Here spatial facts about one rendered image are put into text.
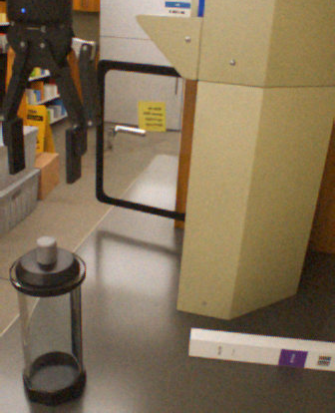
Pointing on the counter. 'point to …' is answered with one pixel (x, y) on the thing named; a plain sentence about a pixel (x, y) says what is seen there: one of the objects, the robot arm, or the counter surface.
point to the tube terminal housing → (257, 135)
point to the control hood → (175, 40)
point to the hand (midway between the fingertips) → (44, 156)
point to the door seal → (100, 137)
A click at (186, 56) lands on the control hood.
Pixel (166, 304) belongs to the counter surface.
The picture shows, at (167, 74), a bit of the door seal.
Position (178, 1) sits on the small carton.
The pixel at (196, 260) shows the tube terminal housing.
